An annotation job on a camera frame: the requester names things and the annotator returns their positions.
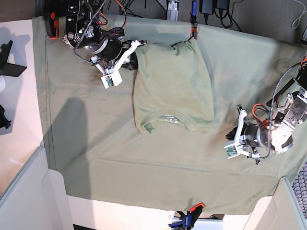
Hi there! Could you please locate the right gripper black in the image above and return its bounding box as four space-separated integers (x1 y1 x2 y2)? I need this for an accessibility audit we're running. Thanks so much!
90 38 147 76

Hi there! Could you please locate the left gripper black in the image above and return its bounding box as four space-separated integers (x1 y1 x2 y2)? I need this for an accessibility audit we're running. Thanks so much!
224 105 266 165

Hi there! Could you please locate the light green T-shirt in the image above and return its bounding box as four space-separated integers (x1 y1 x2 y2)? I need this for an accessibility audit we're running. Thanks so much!
133 38 214 133

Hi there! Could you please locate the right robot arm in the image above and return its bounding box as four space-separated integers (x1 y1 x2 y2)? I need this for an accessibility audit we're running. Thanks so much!
63 0 147 75

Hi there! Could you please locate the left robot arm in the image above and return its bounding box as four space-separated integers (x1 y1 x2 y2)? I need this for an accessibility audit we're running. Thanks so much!
224 57 307 164

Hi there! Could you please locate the green table cloth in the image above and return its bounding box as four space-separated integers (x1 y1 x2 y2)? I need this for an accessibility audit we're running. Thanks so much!
32 17 307 215

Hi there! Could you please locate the orange black clamp left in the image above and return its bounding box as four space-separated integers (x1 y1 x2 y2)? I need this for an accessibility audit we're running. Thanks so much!
44 11 59 39

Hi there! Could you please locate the blue orange clamp bottom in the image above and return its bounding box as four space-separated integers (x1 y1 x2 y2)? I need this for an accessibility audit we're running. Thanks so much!
168 202 205 230

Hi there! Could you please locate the black stand upper left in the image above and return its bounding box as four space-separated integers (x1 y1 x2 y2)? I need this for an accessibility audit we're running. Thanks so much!
0 40 27 77

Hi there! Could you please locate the black stand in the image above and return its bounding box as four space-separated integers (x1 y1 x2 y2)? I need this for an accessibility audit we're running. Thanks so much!
0 40 27 77
0 105 11 129

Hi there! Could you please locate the black stand lower left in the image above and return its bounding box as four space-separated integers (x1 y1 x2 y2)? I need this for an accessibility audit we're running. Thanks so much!
0 105 11 129

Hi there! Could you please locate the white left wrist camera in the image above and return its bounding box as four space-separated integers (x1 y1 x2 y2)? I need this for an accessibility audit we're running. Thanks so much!
224 143 239 159

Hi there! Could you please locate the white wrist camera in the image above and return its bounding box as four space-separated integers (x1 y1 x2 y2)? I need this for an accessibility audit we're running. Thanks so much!
224 143 239 159
101 72 122 89

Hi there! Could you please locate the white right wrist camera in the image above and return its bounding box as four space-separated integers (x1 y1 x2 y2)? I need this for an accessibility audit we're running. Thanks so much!
101 72 122 89

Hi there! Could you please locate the silver aluminium post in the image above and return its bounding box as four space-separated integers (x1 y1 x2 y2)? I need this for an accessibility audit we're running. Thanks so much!
166 0 179 21

